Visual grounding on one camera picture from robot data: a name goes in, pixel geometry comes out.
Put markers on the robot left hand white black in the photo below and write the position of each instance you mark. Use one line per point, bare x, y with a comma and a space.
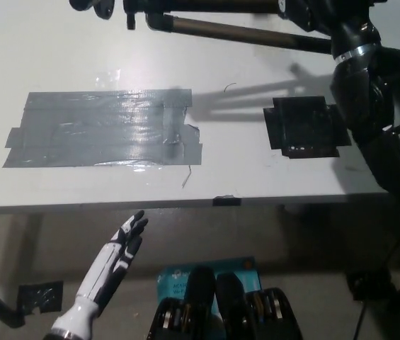
111, 262

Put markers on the bronze black camera tripod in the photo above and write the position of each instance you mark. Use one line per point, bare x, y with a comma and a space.
238, 31

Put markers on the robot torso black blocks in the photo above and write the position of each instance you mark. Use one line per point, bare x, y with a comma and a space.
228, 308

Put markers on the teal printed box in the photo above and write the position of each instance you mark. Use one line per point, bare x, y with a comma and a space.
173, 280

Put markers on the crumpled black tape piece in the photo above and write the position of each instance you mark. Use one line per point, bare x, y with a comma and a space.
40, 297

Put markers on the small black tape strip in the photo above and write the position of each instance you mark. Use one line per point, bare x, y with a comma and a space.
226, 201

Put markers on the black square tape patch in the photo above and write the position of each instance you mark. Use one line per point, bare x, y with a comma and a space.
306, 127

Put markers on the grey duct tape patch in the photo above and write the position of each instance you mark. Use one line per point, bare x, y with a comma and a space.
90, 131

